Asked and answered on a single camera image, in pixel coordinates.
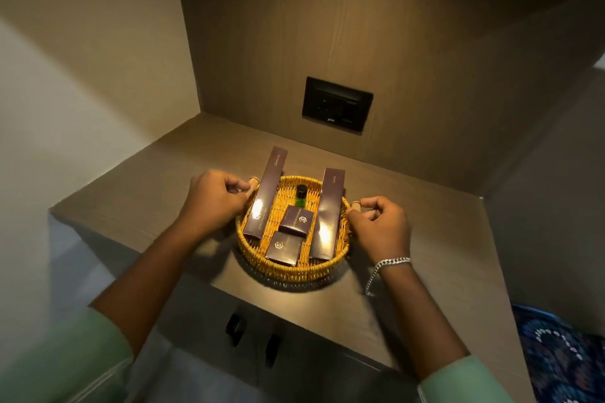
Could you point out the black wall socket panel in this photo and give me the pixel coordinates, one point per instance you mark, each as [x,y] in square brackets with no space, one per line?
[336,104]

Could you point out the long brown toiletry box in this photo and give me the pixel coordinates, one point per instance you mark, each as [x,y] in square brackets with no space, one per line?
[328,213]
[268,190]

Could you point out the light green left sleeve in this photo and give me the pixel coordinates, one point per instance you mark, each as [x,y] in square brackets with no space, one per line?
[66,360]

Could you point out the small brown toiletry box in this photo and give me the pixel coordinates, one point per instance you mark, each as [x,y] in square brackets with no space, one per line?
[297,221]
[284,249]

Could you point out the blue patterned fabric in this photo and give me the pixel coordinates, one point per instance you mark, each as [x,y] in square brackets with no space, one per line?
[562,360]

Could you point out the person's right middle finger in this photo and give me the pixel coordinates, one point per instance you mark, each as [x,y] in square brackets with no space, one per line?
[373,214]

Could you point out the person's right forearm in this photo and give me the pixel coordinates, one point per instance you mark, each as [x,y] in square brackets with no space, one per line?
[420,317]

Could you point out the person's left forearm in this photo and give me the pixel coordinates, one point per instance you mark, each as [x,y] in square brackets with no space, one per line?
[146,275]

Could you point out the person's left thumb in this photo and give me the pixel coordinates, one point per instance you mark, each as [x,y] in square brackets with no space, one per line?
[246,199]

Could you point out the small green bottle black cap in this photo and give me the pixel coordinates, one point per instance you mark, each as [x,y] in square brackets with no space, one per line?
[301,195]

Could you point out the round yellow wicker basket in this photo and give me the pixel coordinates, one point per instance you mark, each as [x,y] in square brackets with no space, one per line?
[288,270]

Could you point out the black cabinet knob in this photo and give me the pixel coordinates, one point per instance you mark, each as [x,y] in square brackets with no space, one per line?
[235,329]
[272,350]

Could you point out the light green right sleeve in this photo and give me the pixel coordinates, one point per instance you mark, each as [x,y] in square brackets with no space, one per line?
[465,384]

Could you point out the person's right thumb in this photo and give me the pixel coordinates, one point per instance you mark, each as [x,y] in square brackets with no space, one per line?
[357,218]

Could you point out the person's right hand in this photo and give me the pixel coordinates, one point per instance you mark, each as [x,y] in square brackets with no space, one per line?
[385,232]

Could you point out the person's left hand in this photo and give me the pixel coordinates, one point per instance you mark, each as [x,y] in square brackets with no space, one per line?
[210,202]

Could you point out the light green sleeve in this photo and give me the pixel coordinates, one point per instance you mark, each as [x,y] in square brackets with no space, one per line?
[66,360]
[465,384]

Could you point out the grey cabinet front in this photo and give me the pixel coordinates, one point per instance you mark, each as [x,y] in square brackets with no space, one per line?
[198,317]

